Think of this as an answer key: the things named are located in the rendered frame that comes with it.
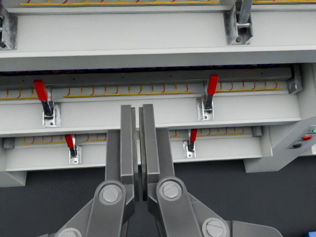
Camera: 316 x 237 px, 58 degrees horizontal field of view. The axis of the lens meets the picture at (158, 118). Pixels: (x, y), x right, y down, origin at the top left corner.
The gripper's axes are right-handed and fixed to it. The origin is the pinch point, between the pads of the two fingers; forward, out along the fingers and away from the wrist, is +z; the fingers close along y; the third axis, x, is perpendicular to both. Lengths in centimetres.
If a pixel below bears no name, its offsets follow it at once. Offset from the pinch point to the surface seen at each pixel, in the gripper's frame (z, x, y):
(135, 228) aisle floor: 17, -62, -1
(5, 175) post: 28, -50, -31
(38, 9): 23.4, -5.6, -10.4
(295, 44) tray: 19.7, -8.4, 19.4
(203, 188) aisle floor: 26, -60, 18
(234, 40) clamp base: 19.1, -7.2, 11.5
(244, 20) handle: 20.1, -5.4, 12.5
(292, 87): 27.2, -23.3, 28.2
